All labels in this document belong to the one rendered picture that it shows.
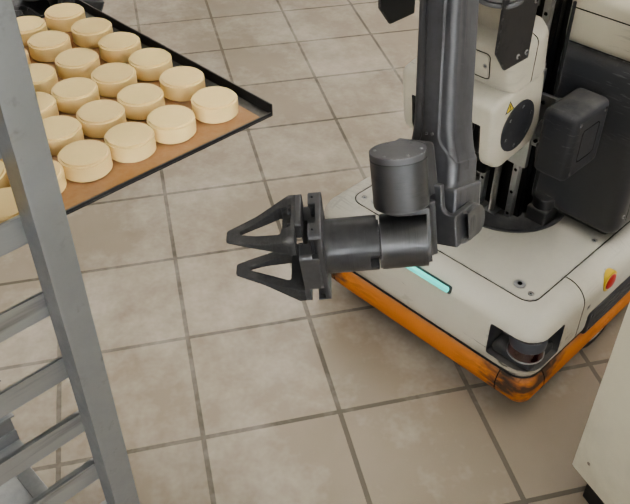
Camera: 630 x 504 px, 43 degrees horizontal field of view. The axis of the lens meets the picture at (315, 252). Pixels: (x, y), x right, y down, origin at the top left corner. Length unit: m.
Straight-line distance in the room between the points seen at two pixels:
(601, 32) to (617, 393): 0.68
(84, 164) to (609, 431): 1.05
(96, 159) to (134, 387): 1.13
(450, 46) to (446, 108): 0.06
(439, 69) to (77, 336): 0.44
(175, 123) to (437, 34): 0.28
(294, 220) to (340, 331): 1.17
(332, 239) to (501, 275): 0.95
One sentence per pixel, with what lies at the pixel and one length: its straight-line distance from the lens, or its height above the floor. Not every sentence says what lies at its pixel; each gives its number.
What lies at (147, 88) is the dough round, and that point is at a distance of 0.91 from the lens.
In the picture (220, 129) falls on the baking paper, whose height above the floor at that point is 0.95.
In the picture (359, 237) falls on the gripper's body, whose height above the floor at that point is 0.89.
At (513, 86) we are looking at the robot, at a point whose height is 0.70.
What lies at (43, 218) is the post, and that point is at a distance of 0.71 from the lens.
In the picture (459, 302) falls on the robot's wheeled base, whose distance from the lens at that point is 1.70.
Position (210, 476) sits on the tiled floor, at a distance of 1.70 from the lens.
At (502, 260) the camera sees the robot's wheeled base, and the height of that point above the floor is 0.28.
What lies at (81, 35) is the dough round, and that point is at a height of 0.97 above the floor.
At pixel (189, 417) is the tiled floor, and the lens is 1.79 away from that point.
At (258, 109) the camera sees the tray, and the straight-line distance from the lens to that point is 0.89.
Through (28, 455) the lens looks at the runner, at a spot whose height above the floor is 0.69.
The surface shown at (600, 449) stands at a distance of 1.57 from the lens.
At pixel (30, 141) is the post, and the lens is 0.67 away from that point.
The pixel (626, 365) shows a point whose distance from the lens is 1.41.
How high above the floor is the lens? 1.40
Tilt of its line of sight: 40 degrees down
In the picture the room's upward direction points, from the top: straight up
